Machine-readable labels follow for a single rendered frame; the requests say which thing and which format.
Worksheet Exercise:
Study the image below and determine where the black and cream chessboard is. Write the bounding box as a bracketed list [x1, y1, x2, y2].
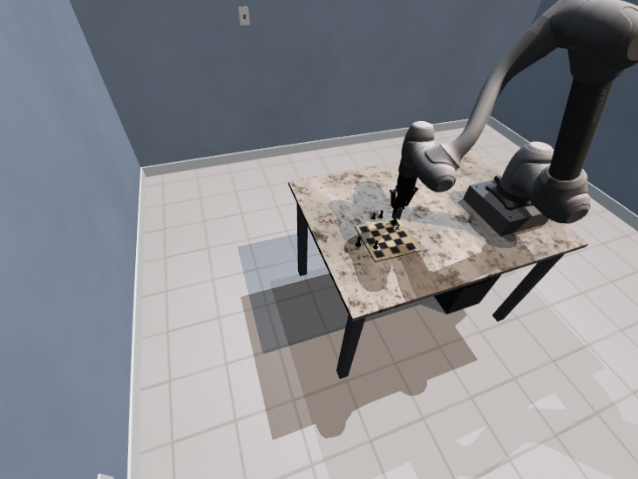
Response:
[355, 218, 421, 262]

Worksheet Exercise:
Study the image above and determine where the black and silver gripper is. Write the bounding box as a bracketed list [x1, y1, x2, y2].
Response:
[390, 173, 418, 220]

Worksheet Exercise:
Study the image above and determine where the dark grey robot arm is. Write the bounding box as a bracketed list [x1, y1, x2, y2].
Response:
[398, 0, 638, 224]

